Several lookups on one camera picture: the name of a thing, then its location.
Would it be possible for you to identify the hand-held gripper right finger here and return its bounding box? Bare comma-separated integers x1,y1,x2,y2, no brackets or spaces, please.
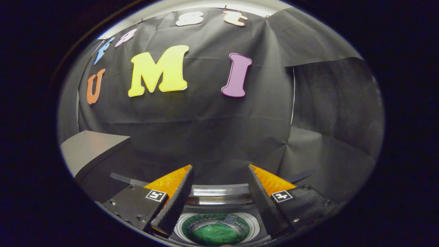
247,164,337,239

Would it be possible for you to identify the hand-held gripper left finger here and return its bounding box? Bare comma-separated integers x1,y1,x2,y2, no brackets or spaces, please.
102,165,195,237

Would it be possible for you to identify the dark washing machine lid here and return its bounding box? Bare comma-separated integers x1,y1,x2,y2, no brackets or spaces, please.
109,169,315,215

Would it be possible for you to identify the green polo shirt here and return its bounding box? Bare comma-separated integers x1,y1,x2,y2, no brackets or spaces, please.
190,222,245,246

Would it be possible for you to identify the grey cabinet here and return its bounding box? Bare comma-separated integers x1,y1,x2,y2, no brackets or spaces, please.
60,130,153,203

